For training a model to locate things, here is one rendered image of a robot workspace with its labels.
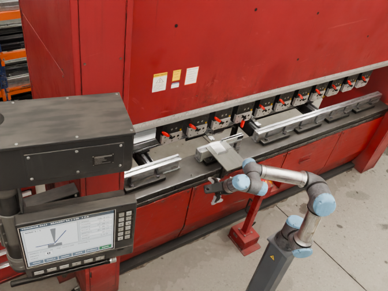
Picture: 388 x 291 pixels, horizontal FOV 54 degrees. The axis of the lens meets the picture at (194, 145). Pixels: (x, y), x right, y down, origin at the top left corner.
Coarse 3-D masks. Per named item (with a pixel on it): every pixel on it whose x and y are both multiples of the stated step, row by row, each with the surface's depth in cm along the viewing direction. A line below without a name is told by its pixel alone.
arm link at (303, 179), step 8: (248, 160) 202; (248, 168) 198; (256, 168) 199; (264, 168) 201; (272, 168) 203; (280, 168) 206; (264, 176) 201; (272, 176) 202; (280, 176) 203; (288, 176) 204; (296, 176) 206; (304, 176) 207; (312, 176) 208; (296, 184) 208; (304, 184) 207
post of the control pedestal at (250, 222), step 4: (256, 200) 306; (260, 200) 307; (252, 204) 312; (256, 204) 308; (252, 208) 314; (256, 208) 313; (248, 212) 320; (252, 212) 315; (256, 212) 318; (248, 216) 322; (252, 216) 318; (248, 220) 323; (252, 220) 323; (244, 224) 330; (248, 224) 325; (244, 228) 331; (248, 228) 329; (244, 232) 333
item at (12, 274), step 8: (24, 192) 225; (32, 192) 230; (0, 248) 246; (0, 256) 250; (0, 264) 255; (8, 264) 257; (0, 272) 260; (8, 272) 265; (16, 272) 270; (0, 280) 265; (8, 280) 269
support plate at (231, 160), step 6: (222, 144) 282; (228, 144) 283; (210, 150) 275; (228, 150) 278; (234, 150) 279; (216, 156) 271; (222, 156) 272; (228, 156) 273; (234, 156) 274; (240, 156) 275; (222, 162) 267; (228, 162) 268; (234, 162) 269; (240, 162) 270; (228, 168) 264; (234, 168) 265
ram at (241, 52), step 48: (144, 0) 174; (192, 0) 188; (240, 0) 205; (288, 0) 225; (336, 0) 250; (384, 0) 280; (144, 48) 190; (192, 48) 208; (240, 48) 228; (288, 48) 254; (336, 48) 286; (384, 48) 327; (144, 96) 210; (192, 96) 232; (240, 96) 258
